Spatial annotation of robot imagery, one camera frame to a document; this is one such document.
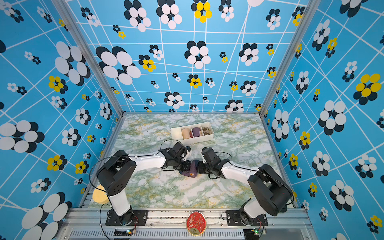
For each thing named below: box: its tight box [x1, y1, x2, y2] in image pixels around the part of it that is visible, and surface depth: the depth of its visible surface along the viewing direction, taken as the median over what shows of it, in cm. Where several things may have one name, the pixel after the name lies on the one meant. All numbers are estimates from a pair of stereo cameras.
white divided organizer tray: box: [170, 121, 215, 144], surface depth 104 cm
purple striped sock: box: [179, 159, 199, 178], surface depth 88 cm
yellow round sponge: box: [93, 184, 109, 204], surface depth 79 cm
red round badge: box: [186, 211, 207, 237], surface depth 71 cm
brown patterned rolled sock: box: [202, 126, 212, 136], surface depth 105 cm
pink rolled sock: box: [181, 128, 191, 140], surface depth 103 cm
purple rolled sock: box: [192, 127, 201, 138], surface depth 106 cm
